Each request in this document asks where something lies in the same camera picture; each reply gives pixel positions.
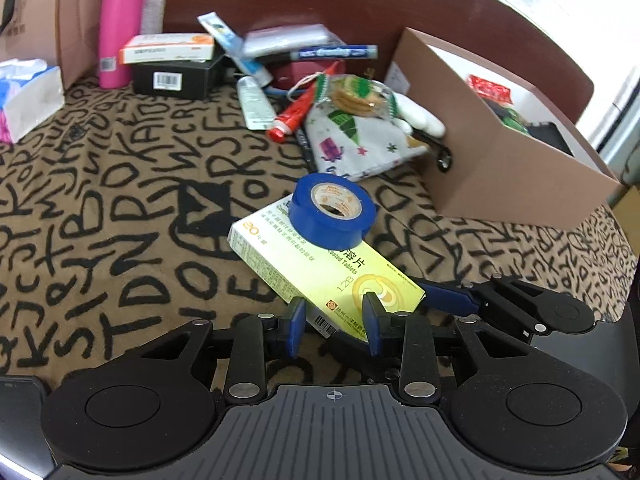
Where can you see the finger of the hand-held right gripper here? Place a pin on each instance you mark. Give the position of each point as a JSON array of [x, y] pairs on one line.
[[445, 298]]

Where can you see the clear plastic pouch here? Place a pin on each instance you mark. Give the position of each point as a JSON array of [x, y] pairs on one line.
[[287, 40]]

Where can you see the red tube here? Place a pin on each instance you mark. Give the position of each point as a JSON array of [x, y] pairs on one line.
[[295, 112]]

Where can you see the cracker snack packet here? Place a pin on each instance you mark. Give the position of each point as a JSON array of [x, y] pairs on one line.
[[356, 94]]

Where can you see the yellow medicine box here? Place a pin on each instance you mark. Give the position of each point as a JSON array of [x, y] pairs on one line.
[[280, 255]]

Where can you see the orange white medicine box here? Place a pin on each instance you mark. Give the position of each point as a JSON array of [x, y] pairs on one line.
[[165, 49]]

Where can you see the letter print tablecloth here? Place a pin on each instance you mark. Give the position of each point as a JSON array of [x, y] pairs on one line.
[[125, 220]]

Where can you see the black flat item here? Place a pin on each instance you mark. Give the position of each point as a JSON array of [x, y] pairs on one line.
[[550, 137]]

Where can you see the black pen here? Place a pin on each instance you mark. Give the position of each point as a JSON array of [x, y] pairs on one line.
[[305, 147]]

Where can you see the white plastic bottle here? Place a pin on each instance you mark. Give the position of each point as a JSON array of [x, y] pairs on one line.
[[420, 112]]

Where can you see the pink bottle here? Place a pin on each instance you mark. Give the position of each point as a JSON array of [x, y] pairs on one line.
[[120, 25]]

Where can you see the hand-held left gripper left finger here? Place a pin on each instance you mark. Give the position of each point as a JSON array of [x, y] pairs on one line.
[[295, 330]]

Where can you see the blue tape roll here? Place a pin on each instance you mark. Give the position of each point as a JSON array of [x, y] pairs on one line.
[[320, 220]]

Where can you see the tissue pack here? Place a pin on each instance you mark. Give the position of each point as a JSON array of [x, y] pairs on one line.
[[27, 95]]

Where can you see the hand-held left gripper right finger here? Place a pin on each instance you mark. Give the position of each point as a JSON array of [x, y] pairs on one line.
[[373, 327]]

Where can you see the blue marker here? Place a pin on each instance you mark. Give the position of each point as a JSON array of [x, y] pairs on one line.
[[335, 52]]

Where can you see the brown cardboard box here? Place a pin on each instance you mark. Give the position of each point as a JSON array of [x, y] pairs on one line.
[[500, 175]]

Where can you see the blue white tube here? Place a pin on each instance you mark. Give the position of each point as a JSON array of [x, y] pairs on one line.
[[235, 47]]

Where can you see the brown cardboard carton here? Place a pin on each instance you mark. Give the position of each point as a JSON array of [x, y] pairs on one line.
[[50, 10]]

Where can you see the printed cloth pouch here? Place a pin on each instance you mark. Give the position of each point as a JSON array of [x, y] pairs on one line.
[[360, 145]]

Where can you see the red snack packet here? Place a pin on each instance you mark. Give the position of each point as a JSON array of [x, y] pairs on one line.
[[492, 89]]

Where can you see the black barcode box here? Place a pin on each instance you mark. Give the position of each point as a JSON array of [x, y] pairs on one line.
[[175, 77]]

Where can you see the green packet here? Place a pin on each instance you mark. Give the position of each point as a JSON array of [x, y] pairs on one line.
[[512, 119]]

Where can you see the dark red case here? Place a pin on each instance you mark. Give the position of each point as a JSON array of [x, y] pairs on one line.
[[295, 71]]

